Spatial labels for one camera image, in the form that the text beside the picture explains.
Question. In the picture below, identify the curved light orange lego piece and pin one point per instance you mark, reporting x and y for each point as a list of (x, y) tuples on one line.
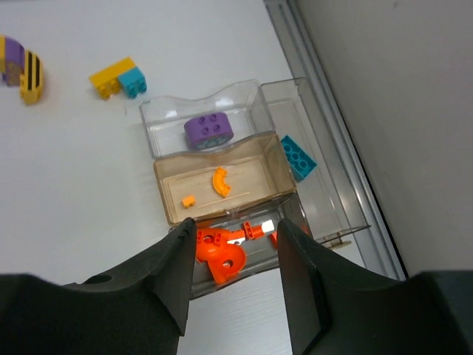
[(219, 184)]

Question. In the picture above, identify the small light orange lego cube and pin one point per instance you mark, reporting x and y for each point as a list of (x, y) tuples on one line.
[(188, 201)]

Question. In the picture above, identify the yellow and teal lego block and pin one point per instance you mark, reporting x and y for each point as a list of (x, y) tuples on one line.
[(122, 76)]

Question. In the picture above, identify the tall clear side container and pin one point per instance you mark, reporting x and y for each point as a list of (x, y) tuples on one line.
[(327, 194)]

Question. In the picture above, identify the large orange curved lego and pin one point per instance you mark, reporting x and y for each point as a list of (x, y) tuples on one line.
[(220, 249)]

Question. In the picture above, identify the teal lego brick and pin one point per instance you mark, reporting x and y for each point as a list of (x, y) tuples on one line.
[(300, 162)]

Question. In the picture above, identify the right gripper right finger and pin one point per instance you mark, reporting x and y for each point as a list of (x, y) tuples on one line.
[(334, 306)]

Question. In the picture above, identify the purple round lego block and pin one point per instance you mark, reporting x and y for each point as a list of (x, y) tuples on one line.
[(208, 131)]

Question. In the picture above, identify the orange white lego connector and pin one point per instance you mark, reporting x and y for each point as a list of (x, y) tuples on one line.
[(256, 232)]

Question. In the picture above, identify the grey clear plastic container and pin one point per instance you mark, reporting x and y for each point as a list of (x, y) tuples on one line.
[(261, 253)]

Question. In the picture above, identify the amber tinted plastic container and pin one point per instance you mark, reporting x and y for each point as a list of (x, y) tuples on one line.
[(204, 185)]

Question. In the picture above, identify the yellow purple striped lego figure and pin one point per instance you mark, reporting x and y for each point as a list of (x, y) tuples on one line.
[(22, 68)]

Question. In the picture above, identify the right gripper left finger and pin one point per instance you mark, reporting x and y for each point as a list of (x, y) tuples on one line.
[(137, 307)]

